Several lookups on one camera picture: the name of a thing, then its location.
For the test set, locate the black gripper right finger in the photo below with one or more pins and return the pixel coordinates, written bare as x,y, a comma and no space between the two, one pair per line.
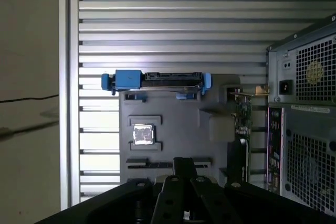
210,203

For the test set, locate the grey parts rack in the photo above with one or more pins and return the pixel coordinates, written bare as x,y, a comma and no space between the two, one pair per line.
183,129

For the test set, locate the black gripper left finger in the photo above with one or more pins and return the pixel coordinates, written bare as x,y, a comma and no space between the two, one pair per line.
168,200

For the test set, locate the black PC case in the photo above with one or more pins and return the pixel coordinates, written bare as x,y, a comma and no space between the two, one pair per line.
302,119

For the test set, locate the hard disk in blue carrier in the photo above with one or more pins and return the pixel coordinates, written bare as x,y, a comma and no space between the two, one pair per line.
168,77

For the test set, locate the green graphics card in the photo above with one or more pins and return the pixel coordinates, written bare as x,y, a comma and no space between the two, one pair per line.
244,111

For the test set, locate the grey power supply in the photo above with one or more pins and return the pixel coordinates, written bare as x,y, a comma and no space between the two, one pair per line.
287,73

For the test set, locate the silver CPU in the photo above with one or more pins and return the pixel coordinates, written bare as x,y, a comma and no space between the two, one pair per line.
143,134

